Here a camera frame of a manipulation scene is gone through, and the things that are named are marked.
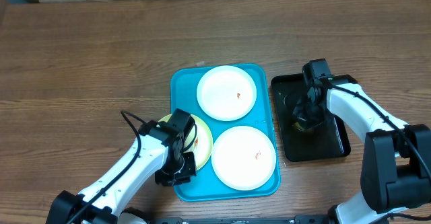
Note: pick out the black rectangular tray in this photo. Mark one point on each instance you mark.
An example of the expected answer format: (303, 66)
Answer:
(328, 140)

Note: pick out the yellow plate with stain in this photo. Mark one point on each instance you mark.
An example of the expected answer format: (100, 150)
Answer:
(200, 141)

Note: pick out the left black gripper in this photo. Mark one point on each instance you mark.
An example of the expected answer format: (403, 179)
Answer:
(185, 175)

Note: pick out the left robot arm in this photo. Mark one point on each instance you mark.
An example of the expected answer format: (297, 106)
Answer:
(158, 150)

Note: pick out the green yellow sponge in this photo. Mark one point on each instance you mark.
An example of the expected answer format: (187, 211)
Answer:
(297, 126)

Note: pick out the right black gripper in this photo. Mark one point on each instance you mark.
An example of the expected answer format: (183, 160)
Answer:
(302, 116)

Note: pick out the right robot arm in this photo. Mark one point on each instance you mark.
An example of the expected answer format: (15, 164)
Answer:
(395, 173)

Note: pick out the white plate with stain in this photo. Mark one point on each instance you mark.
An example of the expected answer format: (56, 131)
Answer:
(226, 93)

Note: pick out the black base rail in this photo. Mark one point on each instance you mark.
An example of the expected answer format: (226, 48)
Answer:
(132, 215)

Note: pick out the teal plastic tray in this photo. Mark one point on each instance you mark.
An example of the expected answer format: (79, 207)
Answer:
(206, 185)

